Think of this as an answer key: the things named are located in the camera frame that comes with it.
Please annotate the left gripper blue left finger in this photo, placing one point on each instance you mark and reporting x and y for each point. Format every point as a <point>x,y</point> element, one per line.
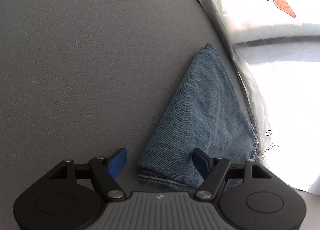
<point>116,162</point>

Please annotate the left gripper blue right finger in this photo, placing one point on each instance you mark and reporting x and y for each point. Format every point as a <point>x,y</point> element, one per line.
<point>202,162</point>

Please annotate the blue denim jeans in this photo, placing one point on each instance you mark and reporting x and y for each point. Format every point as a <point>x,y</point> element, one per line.
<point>204,113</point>

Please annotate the white printed curtain sheet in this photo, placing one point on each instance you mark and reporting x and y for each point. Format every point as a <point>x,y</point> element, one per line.
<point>275,47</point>

